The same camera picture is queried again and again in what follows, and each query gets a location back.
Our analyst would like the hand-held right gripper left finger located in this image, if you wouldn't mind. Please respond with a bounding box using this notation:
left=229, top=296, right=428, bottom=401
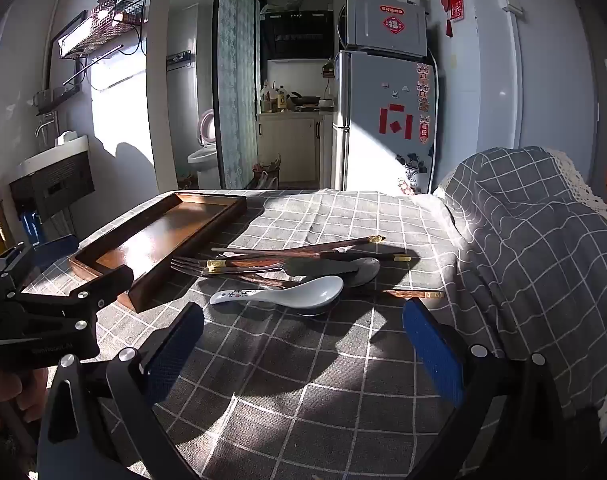
left=36, top=301, right=206, bottom=480

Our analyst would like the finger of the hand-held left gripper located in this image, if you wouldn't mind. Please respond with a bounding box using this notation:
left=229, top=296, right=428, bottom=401
left=6, top=265, right=135, bottom=321
left=0, top=307, right=100, bottom=363

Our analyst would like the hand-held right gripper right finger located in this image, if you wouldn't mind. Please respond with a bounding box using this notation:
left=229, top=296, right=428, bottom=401
left=402, top=297, right=607, bottom=480

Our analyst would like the brown wooden tray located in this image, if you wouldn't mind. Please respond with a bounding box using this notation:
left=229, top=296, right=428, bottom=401
left=68, top=191, right=248, bottom=313

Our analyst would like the metal fork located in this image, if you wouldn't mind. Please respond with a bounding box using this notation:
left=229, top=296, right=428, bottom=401
left=171, top=256, right=294, bottom=288

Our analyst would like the metal spoon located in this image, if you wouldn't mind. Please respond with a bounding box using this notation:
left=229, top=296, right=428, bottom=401
left=264, top=257, right=381, bottom=291

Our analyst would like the serrated metal knife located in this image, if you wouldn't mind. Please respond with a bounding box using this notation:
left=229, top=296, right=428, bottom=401
left=282, top=263, right=360, bottom=283

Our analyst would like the white ceramic spoon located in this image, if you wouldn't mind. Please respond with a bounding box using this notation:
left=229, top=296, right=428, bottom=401
left=210, top=275, right=344, bottom=312

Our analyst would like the person's left hand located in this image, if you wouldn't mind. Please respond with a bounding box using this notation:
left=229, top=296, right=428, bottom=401
left=0, top=362, right=50, bottom=433

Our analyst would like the blue plastic object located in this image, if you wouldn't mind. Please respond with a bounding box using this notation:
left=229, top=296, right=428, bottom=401
left=21, top=210, right=44, bottom=246

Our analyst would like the wash basin with dark cabinet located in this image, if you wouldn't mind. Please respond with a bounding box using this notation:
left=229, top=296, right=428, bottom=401
left=8, top=132, right=95, bottom=218

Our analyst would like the grey checked tablecloth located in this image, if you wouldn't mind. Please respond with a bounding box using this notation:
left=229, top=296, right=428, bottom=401
left=21, top=189, right=514, bottom=480

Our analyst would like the grey checked lace-trimmed cover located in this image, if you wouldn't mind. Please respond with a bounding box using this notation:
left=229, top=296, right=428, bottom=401
left=432, top=146, right=607, bottom=443

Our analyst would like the white toilet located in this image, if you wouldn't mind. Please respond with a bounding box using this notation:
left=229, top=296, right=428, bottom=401
left=188, top=109, right=219, bottom=188

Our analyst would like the metal faucet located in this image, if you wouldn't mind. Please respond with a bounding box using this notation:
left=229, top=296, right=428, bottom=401
left=35, top=112, right=59, bottom=137

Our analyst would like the floor bag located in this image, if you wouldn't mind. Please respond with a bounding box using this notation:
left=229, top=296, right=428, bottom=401
left=252, top=156, right=283, bottom=189

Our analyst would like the silver refrigerator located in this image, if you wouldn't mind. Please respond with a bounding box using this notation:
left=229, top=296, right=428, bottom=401
left=331, top=50, right=440, bottom=196

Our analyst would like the beige kitchen cabinet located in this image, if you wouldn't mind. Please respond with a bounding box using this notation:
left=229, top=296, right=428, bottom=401
left=257, top=112, right=334, bottom=183

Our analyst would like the patterned sliding door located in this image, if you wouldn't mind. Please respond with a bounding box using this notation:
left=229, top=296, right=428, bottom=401
left=212, top=0, right=262, bottom=191

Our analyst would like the black range hood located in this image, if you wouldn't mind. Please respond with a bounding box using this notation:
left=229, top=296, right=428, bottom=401
left=260, top=9, right=334, bottom=61

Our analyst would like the black wall shelf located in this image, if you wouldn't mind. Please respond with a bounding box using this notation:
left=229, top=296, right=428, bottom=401
left=34, top=85, right=83, bottom=115

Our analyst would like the black wire wall rack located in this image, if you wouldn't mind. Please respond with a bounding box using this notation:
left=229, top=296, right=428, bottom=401
left=58, top=0, right=148, bottom=60

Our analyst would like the red hanging wall ornament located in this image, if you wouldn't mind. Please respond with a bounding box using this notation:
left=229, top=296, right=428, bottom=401
left=439, top=0, right=465, bottom=38

